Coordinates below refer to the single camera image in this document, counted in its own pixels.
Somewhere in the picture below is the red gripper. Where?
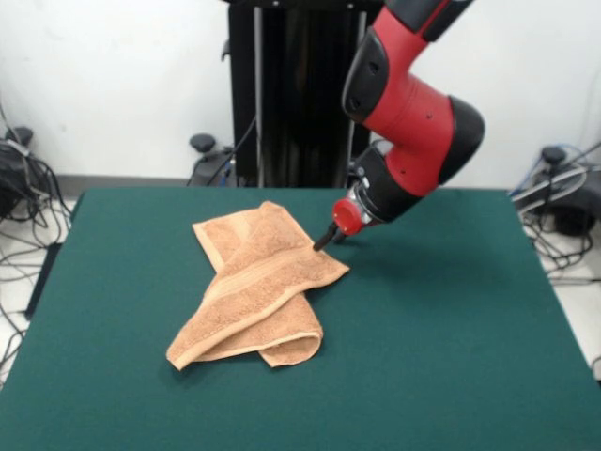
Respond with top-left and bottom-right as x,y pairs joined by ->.
312,197 -> 366,253

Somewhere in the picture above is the tan terry towel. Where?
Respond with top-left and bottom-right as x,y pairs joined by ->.
166,200 -> 351,372

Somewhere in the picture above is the dark green table cloth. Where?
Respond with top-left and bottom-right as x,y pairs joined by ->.
0,187 -> 601,451

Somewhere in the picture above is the black stand base foot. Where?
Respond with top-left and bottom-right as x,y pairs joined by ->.
511,145 -> 601,236
0,126 -> 62,222

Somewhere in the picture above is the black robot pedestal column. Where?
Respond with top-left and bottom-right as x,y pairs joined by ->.
219,0 -> 391,189

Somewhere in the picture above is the black pedestal foot knob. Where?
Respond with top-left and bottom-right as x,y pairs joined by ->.
187,133 -> 236,188

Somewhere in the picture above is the floor cable tangle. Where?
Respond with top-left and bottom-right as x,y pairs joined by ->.
509,140 -> 601,288
0,154 -> 71,391

